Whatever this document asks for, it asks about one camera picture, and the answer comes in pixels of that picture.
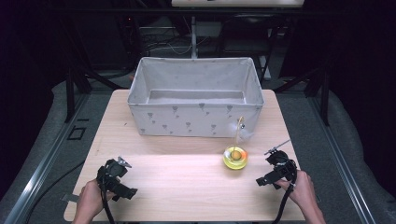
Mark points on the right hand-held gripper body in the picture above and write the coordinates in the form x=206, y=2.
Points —
x=280, y=169

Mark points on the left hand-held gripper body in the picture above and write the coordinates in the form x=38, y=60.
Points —
x=115, y=183

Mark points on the person's left hand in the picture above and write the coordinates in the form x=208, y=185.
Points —
x=90, y=199

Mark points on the person's right hand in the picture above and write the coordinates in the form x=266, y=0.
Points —
x=300, y=193

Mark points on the yellow feather cat toy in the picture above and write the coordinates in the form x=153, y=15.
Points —
x=235, y=160

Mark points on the grey tape strip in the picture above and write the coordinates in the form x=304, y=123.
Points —
x=70, y=198

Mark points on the black metal stand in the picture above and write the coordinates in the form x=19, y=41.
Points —
x=70, y=93
x=323, y=96

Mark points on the grey fabric storage box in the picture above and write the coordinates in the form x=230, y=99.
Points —
x=193, y=119

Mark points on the black chair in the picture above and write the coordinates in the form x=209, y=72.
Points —
x=246, y=34

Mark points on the white pole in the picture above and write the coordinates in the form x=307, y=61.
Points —
x=194, y=40

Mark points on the aluminium floor rail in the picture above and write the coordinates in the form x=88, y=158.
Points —
x=342, y=161
x=40, y=174

